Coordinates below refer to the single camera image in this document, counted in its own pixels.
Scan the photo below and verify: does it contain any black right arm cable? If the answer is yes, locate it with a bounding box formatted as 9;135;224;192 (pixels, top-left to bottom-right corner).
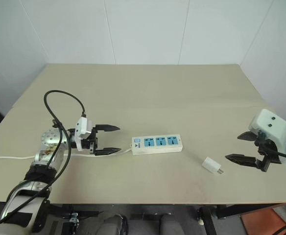
267;147;286;235

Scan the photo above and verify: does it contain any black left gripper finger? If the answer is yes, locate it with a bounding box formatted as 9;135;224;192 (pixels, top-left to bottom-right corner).
95;147;122;157
95;124;121;133

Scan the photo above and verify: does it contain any white power cord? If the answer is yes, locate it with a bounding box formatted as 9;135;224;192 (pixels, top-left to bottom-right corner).
0;144;133;161

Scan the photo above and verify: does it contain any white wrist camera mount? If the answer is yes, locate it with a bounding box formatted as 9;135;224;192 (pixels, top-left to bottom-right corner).
74;117;96;151
247;108;286;168

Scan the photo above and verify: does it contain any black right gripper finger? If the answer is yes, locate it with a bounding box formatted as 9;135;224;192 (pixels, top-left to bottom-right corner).
224;153;259;169
237;131;258;142

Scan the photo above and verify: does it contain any black table frame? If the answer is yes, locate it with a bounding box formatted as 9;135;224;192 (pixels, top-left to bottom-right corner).
46;202;286;235

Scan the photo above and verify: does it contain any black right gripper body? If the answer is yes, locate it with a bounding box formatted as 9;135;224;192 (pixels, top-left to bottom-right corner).
254;130;282;172

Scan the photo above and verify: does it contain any white charger plug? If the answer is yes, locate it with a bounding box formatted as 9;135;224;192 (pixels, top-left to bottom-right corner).
201;156;225;176

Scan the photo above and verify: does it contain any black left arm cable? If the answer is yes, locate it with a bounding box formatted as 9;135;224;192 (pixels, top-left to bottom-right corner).
7;90;87;217

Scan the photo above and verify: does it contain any white power strip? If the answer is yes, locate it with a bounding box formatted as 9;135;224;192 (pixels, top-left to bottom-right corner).
131;133;184;156

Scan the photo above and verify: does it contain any dark grey rounded shape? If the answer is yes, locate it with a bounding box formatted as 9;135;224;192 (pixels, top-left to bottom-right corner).
100;214;129;235

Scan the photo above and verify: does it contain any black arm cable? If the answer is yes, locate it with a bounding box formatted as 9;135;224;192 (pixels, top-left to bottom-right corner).
267;147;286;235
7;90;87;217

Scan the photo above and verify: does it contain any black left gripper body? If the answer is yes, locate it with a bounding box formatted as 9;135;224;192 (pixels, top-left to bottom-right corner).
81;125;100;156

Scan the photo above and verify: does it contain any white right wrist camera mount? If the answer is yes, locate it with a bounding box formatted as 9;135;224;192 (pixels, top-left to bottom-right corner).
247;108;286;168

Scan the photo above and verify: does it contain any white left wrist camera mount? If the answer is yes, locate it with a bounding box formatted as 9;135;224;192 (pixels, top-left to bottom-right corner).
74;117;96;151

